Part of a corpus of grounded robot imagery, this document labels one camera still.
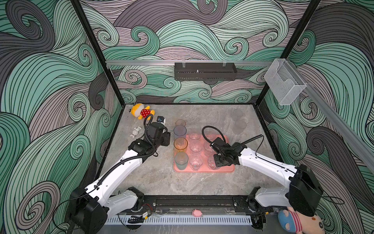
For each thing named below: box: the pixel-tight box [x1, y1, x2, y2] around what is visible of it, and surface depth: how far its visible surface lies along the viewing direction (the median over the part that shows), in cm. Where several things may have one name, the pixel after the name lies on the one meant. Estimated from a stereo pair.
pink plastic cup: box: [175, 118, 187, 127], surface depth 103 cm
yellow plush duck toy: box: [128, 103, 156, 121], surface depth 111 cm
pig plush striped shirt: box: [277, 206, 325, 234], surface depth 64 cm
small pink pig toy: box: [191, 208, 203, 217], surface depth 71 cm
